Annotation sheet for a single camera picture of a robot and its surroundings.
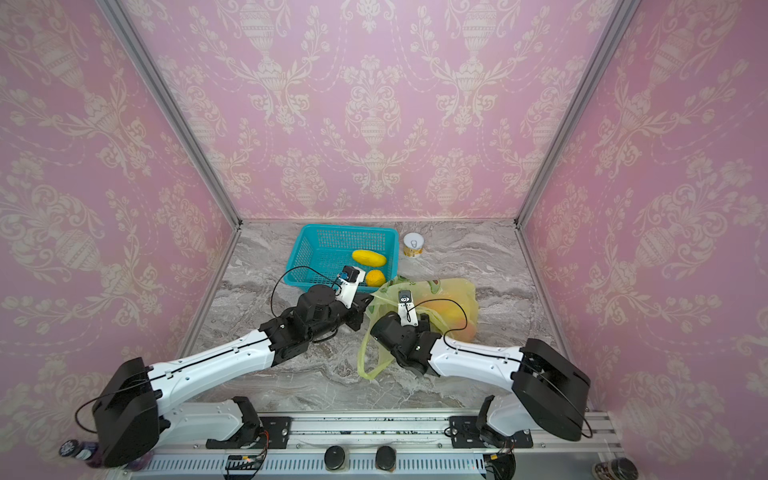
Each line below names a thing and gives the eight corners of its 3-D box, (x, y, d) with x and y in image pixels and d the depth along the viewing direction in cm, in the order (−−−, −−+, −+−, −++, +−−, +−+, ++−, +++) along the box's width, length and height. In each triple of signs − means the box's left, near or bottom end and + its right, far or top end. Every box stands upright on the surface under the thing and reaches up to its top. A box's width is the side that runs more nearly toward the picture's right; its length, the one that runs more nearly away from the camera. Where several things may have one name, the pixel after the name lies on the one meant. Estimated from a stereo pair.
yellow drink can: (403, 258, 112) (404, 247, 107) (403, 243, 117) (403, 232, 112) (423, 258, 112) (425, 247, 107) (422, 243, 117) (423, 232, 112)
